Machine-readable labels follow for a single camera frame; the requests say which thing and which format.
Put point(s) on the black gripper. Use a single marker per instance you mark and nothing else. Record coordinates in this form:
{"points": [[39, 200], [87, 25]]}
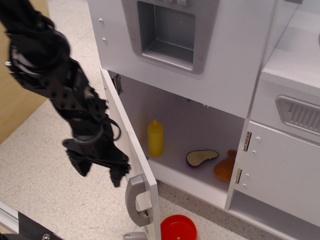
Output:
{"points": [[94, 144]]}

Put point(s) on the white low fridge door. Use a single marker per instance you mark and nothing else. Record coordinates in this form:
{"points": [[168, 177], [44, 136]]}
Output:
{"points": [[128, 143]]}

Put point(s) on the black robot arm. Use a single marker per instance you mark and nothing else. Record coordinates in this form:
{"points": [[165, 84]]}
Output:
{"points": [[40, 61]]}

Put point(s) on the white toy fridge cabinet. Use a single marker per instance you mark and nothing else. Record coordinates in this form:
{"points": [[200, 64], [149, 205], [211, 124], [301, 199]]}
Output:
{"points": [[198, 111]]}

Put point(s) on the yellow mustard bottle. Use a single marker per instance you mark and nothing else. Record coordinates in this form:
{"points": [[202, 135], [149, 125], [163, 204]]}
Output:
{"points": [[155, 138]]}

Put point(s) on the upper metal door hinge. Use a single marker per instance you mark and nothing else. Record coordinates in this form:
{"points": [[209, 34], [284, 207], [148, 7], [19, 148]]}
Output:
{"points": [[116, 80]]}

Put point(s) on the toy eggplant half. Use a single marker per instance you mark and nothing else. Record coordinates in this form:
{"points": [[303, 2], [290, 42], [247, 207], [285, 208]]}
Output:
{"points": [[196, 158]]}

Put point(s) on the light plywood board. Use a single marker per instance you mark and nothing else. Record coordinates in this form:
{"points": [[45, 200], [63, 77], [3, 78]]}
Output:
{"points": [[16, 103]]}

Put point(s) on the orange toy chicken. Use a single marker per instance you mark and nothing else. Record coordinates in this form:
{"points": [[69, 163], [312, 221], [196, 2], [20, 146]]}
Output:
{"points": [[224, 169]]}

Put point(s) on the grey ice dispenser panel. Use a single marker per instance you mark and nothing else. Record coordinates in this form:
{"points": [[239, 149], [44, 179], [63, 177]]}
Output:
{"points": [[173, 32]]}

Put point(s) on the white toy oven cabinet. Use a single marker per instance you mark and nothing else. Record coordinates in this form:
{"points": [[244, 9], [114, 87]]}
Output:
{"points": [[290, 67]]}

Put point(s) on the white lower cabinet door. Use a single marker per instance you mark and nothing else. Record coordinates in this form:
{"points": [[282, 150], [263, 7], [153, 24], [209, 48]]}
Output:
{"points": [[281, 171]]}

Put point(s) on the grey vent panel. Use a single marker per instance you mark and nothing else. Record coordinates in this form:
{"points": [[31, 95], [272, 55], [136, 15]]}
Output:
{"points": [[299, 114]]}

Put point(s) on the grey fridge door handle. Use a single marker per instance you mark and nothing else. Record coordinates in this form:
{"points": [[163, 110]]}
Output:
{"points": [[135, 187]]}

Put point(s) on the orange measuring cup grey handle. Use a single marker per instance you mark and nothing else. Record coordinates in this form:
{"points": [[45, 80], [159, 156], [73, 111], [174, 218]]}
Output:
{"points": [[174, 227]]}

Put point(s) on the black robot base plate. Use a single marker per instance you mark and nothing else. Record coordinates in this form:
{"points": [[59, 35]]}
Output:
{"points": [[31, 230]]}

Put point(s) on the aluminium frame rail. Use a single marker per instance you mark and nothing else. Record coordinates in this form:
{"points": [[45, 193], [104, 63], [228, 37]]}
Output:
{"points": [[9, 219]]}

